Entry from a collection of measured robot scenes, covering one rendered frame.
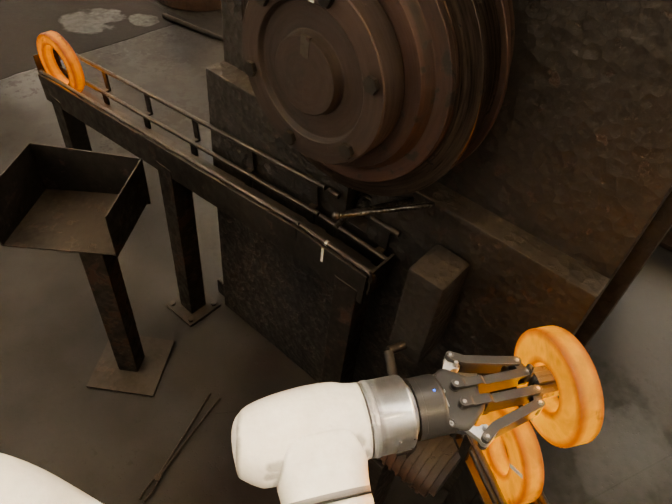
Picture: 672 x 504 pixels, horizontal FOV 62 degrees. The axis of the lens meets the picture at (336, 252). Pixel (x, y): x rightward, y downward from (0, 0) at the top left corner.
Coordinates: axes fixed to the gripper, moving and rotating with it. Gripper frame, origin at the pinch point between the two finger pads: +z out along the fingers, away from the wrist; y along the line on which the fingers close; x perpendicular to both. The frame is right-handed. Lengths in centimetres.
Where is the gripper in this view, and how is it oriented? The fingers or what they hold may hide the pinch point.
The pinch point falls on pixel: (557, 378)
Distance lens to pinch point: 78.6
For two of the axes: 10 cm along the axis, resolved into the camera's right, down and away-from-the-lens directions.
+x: 0.4, -6.9, -7.2
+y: 2.4, 7.1, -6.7
